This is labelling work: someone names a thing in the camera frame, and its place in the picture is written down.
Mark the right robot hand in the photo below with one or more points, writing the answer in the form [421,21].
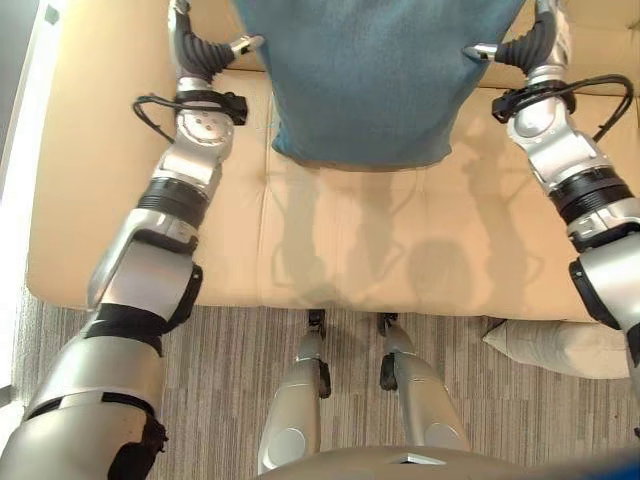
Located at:
[531,49]

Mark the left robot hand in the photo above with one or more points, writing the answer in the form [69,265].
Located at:
[200,50]

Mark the blue cushion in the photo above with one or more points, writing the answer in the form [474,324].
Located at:
[365,75]

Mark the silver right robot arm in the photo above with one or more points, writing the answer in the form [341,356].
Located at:
[580,190]

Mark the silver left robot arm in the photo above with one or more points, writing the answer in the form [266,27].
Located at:
[125,280]

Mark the beige leather sofa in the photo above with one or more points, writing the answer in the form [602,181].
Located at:
[350,190]

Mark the beige cushion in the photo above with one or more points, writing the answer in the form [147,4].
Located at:
[560,347]

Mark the silver left robot leg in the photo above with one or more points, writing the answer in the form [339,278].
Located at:
[295,395]

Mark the silver robot torso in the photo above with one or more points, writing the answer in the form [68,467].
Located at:
[430,464]

